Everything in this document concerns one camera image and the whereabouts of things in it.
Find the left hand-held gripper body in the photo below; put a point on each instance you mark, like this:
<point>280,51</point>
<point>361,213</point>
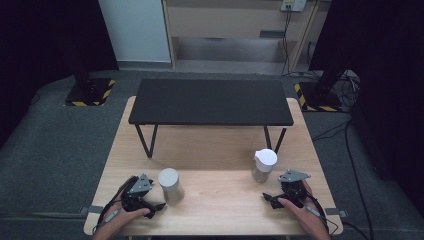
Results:
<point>135,196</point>

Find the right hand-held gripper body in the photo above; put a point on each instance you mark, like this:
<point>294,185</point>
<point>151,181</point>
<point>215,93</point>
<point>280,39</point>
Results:
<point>293,190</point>

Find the glass jar with white spout lid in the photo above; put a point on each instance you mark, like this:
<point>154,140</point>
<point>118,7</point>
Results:
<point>265,165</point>

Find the black shelf with metal legs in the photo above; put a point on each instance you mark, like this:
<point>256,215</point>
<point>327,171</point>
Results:
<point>210,101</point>

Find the person's left hand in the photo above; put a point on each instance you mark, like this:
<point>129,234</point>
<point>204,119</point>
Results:
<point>116,222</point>

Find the person's right hand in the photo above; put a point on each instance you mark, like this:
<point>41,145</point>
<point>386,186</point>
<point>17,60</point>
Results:
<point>310,220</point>

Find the black stand with striped base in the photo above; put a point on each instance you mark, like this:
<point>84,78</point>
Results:
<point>318,98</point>
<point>89,92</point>

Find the dark curtain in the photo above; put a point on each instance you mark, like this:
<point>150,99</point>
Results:
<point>386,66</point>
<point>40,40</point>

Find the white panel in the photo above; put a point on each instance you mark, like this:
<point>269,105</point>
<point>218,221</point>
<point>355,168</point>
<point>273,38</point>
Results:
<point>136,30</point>

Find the white power strip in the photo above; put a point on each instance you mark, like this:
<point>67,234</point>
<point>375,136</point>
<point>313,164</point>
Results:
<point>293,4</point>

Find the grey table bracket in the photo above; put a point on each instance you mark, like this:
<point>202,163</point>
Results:
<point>91,209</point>
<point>336,212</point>

